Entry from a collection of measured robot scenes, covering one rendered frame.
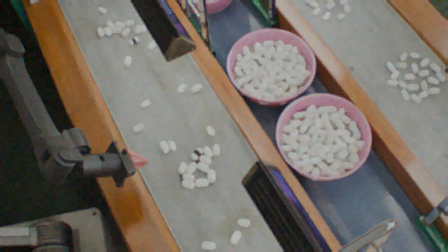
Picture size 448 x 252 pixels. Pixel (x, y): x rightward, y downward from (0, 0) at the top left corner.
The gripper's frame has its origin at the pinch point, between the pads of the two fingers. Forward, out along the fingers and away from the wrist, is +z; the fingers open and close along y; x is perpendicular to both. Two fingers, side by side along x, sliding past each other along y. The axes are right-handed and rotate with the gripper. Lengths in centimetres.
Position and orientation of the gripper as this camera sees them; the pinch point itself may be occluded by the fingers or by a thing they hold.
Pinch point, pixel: (145, 162)
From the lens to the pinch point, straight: 128.9
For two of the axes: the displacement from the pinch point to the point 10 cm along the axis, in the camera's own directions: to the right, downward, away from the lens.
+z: 7.1, -0.1, 7.1
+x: -5.3, 6.6, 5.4
